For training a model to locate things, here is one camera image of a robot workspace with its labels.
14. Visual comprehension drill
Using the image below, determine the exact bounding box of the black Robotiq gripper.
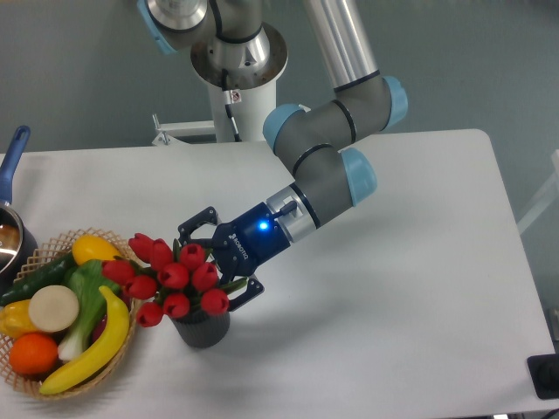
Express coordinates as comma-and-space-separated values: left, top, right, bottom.
177, 203, 291, 311

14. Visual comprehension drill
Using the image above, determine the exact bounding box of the red tulip bouquet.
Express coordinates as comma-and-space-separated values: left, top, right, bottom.
121, 233, 248, 327

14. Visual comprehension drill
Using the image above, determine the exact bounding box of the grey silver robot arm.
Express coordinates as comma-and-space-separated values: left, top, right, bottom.
137, 1, 408, 310

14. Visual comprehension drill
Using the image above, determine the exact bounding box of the dark grey ribbed vase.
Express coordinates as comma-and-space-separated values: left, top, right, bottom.
171, 310, 231, 348

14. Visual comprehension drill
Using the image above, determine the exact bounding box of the yellow banana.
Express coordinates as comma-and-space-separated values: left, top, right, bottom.
39, 285, 130, 395

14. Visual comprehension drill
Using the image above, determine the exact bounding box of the yellow squash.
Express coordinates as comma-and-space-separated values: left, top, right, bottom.
72, 235, 135, 287

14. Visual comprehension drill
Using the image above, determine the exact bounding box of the green bok choy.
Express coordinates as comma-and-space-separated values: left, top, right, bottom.
59, 259, 121, 362

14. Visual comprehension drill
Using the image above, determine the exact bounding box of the woven wicker basket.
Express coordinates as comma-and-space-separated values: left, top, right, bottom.
1, 228, 146, 400

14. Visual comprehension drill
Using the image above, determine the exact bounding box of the green cucumber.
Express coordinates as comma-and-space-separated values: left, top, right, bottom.
1, 253, 77, 306

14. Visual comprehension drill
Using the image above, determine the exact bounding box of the beige round disc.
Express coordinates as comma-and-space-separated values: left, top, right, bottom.
28, 285, 79, 333

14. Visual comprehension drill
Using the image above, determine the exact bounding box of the orange fruit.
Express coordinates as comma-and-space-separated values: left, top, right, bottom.
9, 333, 59, 375

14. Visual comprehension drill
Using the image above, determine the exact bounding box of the yellow bell pepper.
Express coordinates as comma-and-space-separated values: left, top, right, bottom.
0, 299, 40, 339

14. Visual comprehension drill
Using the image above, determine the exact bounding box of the black device at edge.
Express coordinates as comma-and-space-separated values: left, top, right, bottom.
527, 354, 558, 400

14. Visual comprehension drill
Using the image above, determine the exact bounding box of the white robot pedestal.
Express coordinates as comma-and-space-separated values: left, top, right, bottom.
152, 80, 277, 146

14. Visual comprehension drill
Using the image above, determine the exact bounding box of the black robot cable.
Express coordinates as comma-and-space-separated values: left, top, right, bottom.
220, 68, 243, 143

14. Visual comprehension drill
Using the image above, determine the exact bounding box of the blue handled saucepan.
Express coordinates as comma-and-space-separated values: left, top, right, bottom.
1, 126, 37, 293

